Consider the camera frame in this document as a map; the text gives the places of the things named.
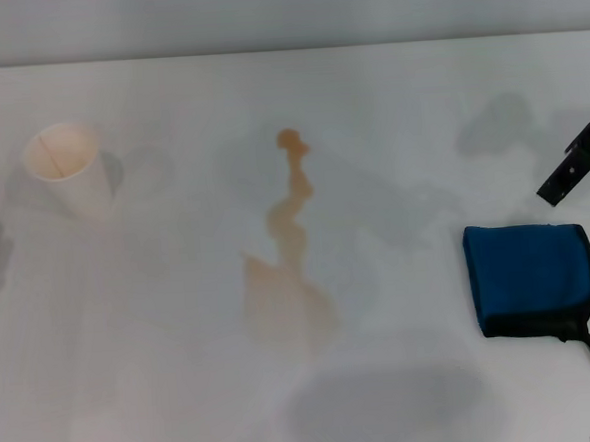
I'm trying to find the blue rag with black trim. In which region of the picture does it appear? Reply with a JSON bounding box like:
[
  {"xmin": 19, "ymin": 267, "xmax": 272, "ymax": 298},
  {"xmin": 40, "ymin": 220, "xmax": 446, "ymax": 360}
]
[{"xmin": 461, "ymin": 218, "xmax": 590, "ymax": 386}]

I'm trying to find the white paper cup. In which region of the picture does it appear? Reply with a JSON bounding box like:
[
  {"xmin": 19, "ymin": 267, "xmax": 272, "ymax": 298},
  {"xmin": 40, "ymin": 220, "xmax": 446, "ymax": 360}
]
[{"xmin": 20, "ymin": 119, "xmax": 120, "ymax": 226}]

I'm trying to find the brown water stain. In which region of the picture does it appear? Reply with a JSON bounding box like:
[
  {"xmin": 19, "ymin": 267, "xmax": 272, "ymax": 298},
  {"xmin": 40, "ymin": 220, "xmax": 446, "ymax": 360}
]
[{"xmin": 231, "ymin": 125, "xmax": 344, "ymax": 350}]

